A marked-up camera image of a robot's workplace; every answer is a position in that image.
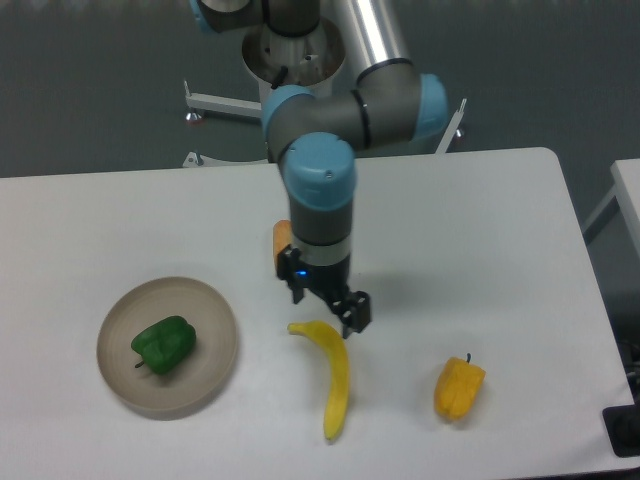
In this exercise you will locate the orange pastry bread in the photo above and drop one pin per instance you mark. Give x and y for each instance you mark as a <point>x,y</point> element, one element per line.
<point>281,238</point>

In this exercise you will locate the yellow banana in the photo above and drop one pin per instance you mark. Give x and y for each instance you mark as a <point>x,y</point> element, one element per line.
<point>325,337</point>

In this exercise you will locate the yellow bell pepper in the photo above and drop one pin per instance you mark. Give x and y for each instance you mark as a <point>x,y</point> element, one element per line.
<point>457,387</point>

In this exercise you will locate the black device at edge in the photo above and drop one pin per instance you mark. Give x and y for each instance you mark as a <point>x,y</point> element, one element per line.
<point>622,425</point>

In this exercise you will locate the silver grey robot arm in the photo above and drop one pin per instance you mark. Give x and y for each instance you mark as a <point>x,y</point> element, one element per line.
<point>314,152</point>

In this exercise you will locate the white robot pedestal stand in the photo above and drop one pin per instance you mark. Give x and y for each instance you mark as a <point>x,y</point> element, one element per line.
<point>362,65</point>

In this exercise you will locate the beige round plate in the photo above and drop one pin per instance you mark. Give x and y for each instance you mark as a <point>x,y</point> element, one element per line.
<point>199,378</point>

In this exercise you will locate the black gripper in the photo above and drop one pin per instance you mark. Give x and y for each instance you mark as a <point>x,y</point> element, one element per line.
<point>330,284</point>

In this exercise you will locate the green bell pepper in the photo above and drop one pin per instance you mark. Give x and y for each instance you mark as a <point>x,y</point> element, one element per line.
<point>165,344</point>

